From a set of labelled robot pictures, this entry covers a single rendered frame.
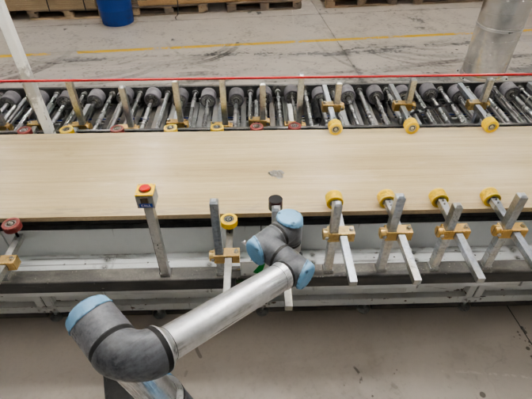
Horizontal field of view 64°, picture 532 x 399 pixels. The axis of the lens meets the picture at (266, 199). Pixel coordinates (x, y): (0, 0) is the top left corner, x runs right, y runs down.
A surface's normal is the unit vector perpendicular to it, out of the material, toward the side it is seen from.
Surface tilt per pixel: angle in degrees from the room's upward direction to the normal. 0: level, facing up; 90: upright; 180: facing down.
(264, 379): 0
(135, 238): 90
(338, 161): 0
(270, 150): 0
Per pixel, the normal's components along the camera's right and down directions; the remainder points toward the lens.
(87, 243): 0.03, 0.67
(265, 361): 0.00, -0.74
